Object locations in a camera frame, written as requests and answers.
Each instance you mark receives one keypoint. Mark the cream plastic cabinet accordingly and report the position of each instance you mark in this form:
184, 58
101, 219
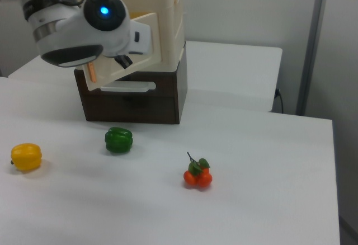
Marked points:
167, 18

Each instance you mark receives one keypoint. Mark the yellow bell pepper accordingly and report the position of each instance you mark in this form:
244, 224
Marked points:
26, 157

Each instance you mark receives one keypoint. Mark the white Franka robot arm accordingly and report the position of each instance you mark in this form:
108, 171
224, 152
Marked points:
70, 32

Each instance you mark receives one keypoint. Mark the cream cabinet door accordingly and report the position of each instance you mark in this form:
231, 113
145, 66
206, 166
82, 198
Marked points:
140, 60

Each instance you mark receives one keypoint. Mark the orange tangerine bunch with leaves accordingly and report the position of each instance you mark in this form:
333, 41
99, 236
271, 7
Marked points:
198, 178

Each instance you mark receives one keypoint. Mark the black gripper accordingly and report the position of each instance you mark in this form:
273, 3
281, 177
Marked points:
123, 61

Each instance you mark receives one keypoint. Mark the green bell pepper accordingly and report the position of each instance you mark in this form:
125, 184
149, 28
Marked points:
118, 140

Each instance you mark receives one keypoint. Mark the dark brown drawer box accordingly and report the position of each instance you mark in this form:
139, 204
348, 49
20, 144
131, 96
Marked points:
126, 110

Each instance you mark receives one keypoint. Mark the grey metal partition post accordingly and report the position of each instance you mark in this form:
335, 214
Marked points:
311, 46

